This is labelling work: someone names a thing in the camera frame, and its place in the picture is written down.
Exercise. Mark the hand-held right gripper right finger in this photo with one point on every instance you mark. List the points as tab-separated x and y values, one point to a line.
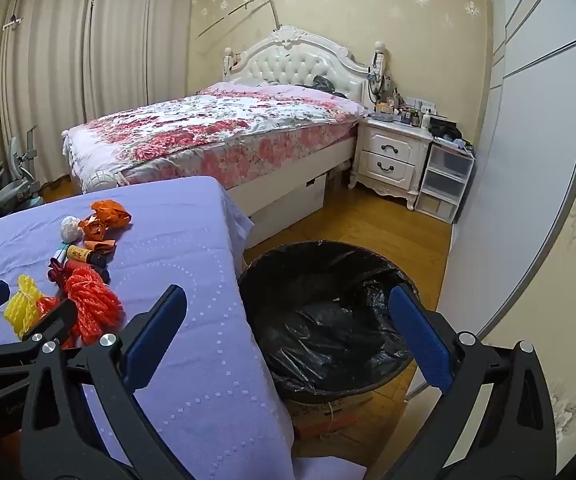
420	340

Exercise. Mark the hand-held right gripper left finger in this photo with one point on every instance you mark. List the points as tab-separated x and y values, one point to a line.
153	330

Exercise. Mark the yellow foam net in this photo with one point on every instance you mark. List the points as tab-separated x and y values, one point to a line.
23	305

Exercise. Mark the orange mesh net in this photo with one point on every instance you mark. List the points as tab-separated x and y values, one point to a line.
93	305

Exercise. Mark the teal and white tube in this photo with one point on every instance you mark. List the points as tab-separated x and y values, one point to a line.
61	252

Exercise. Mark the white tissue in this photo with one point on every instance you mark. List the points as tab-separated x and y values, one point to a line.
70	230

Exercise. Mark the trash bin with black liner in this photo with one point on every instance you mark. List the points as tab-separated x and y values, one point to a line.
318	320

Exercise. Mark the orange plastic bag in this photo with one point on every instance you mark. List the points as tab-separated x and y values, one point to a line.
110	215

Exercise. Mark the red tube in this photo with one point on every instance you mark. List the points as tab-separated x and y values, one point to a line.
74	267

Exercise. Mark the yellow label tube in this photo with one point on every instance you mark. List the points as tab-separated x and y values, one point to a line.
82	255

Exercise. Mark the purple dotted tablecloth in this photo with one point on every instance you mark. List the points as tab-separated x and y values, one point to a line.
178	260

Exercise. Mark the orange paper piece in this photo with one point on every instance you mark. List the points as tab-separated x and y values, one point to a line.
100	246

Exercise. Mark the grey desk chair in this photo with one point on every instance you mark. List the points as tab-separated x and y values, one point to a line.
15	180

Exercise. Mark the cardboard box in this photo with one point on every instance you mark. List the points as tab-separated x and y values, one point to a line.
328	415

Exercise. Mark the clear plastic drawer unit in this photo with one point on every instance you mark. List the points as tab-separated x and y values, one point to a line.
443	180

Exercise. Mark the white nightstand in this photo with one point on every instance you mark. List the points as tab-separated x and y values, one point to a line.
393	155

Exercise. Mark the white under-bed drawer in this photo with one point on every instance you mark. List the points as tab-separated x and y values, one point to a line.
293	200

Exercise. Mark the pink floral blanket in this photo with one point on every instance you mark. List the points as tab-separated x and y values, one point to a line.
208	130

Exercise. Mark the pile of black items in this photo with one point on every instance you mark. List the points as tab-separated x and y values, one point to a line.
445	130

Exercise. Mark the white sliding door wardrobe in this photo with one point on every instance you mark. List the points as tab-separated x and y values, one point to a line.
533	160

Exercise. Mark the cluster of small bottles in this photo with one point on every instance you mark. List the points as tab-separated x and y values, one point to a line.
403	107

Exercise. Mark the beige curtain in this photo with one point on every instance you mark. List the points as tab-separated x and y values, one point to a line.
93	60

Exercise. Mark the dark cloth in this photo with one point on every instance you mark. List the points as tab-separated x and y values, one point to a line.
325	82

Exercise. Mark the white bedside device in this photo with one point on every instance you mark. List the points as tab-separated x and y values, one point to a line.
378	62

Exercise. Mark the bed with floral quilt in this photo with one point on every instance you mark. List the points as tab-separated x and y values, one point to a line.
288	60

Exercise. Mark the thin metal rod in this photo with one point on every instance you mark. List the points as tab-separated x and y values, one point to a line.
248	10

